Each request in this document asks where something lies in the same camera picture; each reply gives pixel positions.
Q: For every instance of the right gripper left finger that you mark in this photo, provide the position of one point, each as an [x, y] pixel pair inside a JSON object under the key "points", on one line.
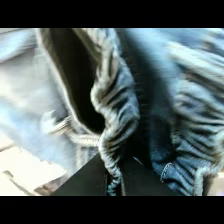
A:
{"points": [[87, 181]]}

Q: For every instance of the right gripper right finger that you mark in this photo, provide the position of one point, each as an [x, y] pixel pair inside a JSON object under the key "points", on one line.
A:
{"points": [[146, 183]]}

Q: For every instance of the dark blue jeans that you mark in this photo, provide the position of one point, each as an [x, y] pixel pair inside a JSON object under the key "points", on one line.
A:
{"points": [[150, 100]]}

